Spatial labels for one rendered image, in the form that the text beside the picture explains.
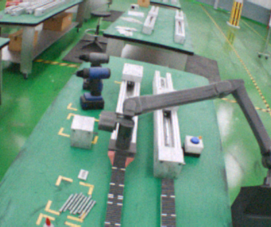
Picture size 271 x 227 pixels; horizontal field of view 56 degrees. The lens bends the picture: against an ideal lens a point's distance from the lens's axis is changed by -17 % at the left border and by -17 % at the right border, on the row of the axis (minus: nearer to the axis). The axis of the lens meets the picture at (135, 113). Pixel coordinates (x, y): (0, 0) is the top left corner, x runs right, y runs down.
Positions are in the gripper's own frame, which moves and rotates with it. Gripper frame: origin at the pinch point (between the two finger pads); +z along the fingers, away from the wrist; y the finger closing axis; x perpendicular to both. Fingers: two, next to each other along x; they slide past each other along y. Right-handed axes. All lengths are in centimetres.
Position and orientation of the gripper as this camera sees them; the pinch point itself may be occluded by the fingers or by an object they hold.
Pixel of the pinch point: (119, 163)
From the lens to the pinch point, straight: 119.1
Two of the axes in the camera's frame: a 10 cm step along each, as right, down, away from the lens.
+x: -0.4, 5.0, -8.7
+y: -9.8, -1.7, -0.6
